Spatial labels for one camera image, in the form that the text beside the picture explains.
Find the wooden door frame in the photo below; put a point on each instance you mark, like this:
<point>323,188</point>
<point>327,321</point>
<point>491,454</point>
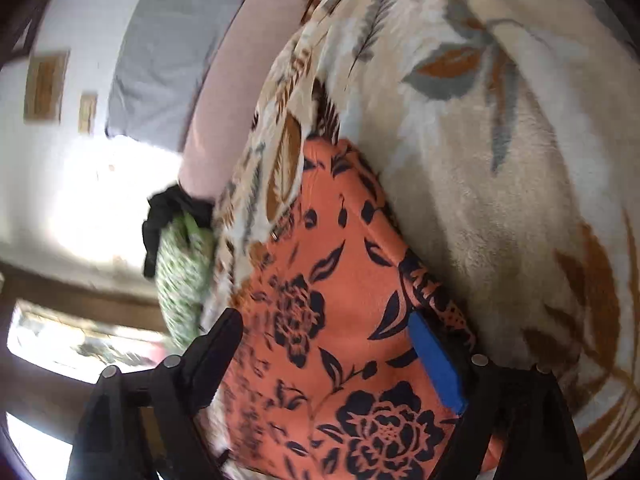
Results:
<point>75,290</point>

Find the wide beige wall switch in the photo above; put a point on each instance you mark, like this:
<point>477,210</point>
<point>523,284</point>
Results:
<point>45,87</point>

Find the orange floral shirt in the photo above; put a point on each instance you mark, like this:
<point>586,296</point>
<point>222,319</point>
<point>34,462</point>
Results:
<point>320,270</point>

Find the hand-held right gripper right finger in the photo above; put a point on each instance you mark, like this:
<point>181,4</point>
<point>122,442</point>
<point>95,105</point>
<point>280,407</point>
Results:
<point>435,360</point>

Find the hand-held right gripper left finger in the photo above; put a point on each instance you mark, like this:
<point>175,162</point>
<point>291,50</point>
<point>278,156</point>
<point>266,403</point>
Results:
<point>220,342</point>

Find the pink bolster cushion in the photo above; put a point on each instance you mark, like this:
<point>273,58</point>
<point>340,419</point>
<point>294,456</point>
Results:
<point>225,85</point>

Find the patterned glass door panel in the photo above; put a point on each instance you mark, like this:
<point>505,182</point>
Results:
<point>85,340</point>

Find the grey pillow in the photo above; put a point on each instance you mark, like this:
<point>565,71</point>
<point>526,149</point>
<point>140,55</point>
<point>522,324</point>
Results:
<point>165,60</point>

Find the green patterned pillow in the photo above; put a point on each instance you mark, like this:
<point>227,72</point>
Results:
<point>182,280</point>

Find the leaf-printed fleece blanket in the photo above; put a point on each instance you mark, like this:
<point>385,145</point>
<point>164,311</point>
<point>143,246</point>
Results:
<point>500,210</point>

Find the small beige wall switch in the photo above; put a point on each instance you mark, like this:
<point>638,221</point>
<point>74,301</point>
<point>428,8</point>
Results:
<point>87,112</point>

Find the black garment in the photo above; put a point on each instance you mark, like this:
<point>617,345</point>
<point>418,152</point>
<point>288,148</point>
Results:
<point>165,215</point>

